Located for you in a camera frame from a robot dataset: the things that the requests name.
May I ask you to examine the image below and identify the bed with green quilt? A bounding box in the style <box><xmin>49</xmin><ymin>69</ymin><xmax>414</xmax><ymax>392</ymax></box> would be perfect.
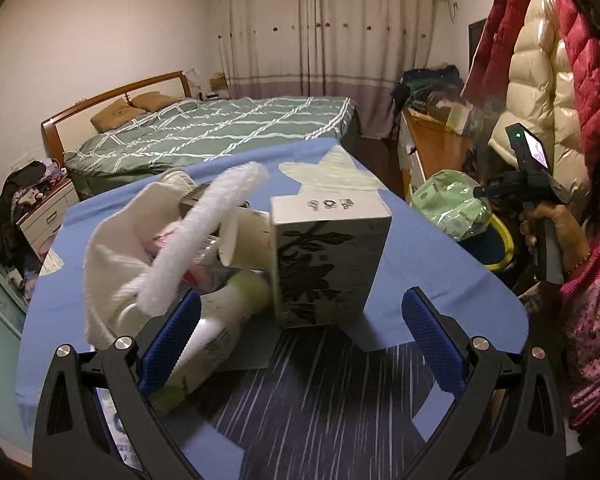
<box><xmin>65</xmin><ymin>96</ymin><xmax>361</xmax><ymax>197</ymax></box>

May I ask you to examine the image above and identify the green plastic bag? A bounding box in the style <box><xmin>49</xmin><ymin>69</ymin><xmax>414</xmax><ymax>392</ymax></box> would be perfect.
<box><xmin>411</xmin><ymin>169</ymin><xmax>492</xmax><ymax>242</ymax></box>

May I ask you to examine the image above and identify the yellow-rimmed blue trash bin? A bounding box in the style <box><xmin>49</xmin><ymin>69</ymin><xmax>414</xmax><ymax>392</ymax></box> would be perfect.
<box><xmin>460</xmin><ymin>214</ymin><xmax>515</xmax><ymax>272</ymax></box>

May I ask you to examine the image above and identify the white fuzzy cloth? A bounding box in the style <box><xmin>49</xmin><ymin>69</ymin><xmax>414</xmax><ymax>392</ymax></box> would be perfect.
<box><xmin>83</xmin><ymin>162</ymin><xmax>268</xmax><ymax>349</ymax></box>

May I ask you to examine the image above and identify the cream puffer jacket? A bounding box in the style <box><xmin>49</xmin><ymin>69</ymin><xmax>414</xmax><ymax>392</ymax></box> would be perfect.
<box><xmin>489</xmin><ymin>0</ymin><xmax>591</xmax><ymax>219</ymax></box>

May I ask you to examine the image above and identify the red quilted jacket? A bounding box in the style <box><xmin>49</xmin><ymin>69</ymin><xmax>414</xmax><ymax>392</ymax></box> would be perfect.
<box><xmin>463</xmin><ymin>0</ymin><xmax>600</xmax><ymax>174</ymax></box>

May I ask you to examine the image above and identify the brown pillow left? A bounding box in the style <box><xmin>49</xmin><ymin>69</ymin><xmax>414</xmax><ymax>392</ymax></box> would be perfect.
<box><xmin>91</xmin><ymin>98</ymin><xmax>145</xmax><ymax>133</ymax></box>

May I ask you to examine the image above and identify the wooden desk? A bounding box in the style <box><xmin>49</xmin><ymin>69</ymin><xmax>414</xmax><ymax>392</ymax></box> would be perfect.
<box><xmin>396</xmin><ymin>107</ymin><xmax>474</xmax><ymax>202</ymax></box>

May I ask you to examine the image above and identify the pink patterned sleeve forearm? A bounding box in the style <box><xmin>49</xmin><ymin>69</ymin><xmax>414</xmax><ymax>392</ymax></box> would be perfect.
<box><xmin>560</xmin><ymin>245</ymin><xmax>600</xmax><ymax>428</ymax></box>

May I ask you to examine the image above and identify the dark clothes pile on cabinet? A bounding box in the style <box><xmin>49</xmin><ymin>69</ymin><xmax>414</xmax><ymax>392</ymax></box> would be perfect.
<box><xmin>0</xmin><ymin>158</ymin><xmax>66</xmax><ymax>304</ymax></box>

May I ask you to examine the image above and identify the white bedside cabinet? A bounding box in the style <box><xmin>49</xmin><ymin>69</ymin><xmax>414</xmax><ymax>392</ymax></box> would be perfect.
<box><xmin>17</xmin><ymin>178</ymin><xmax>79</xmax><ymax>261</ymax></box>

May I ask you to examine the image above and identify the clutter pile on desk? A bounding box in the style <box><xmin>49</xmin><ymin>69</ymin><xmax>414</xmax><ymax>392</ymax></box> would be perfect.
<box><xmin>390</xmin><ymin>64</ymin><xmax>476</xmax><ymax>136</ymax></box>

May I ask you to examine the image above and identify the right hand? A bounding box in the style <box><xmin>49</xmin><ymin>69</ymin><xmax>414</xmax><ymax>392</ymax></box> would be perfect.
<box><xmin>518</xmin><ymin>201</ymin><xmax>592</xmax><ymax>276</ymax></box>

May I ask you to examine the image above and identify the brown pillow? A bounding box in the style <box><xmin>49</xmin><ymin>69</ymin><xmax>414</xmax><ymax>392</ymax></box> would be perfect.
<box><xmin>131</xmin><ymin>91</ymin><xmax>182</xmax><ymax>113</ymax></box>
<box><xmin>91</xmin><ymin>98</ymin><xmax>145</xmax><ymax>133</ymax></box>

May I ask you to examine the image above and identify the white green lotion bottle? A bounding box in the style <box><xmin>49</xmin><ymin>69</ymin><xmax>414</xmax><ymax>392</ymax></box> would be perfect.
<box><xmin>149</xmin><ymin>270</ymin><xmax>272</xmax><ymax>415</ymax></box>

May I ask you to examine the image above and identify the blue star-print tablecloth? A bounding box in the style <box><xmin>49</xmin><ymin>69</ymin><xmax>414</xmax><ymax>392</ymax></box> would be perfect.
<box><xmin>15</xmin><ymin>138</ymin><xmax>528</xmax><ymax>479</ymax></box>

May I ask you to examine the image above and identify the white pink curtain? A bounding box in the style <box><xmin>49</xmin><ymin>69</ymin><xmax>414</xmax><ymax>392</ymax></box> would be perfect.
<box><xmin>214</xmin><ymin>0</ymin><xmax>434</xmax><ymax>139</ymax></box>

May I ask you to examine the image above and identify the silver black patterned box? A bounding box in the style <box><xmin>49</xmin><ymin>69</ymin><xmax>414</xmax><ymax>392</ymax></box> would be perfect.
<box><xmin>270</xmin><ymin>191</ymin><xmax>392</xmax><ymax>328</ymax></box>

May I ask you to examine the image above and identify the brown pillow right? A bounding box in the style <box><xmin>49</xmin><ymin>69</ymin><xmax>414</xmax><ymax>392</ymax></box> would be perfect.
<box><xmin>131</xmin><ymin>91</ymin><xmax>182</xmax><ymax>113</ymax></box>

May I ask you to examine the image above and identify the wooden headboard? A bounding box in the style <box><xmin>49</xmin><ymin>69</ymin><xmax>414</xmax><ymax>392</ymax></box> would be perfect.
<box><xmin>41</xmin><ymin>70</ymin><xmax>192</xmax><ymax>166</ymax></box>

